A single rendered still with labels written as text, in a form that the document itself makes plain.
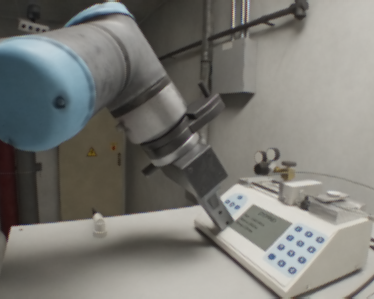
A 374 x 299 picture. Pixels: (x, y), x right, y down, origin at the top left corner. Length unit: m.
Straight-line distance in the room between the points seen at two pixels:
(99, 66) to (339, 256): 0.35
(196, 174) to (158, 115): 0.08
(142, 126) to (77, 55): 0.14
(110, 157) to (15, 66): 3.29
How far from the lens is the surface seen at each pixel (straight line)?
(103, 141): 3.44
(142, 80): 0.32
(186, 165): 0.32
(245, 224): 0.43
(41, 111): 0.21
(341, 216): 0.39
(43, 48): 0.22
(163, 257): 0.42
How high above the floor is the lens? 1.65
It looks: 7 degrees down
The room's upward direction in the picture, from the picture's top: 3 degrees clockwise
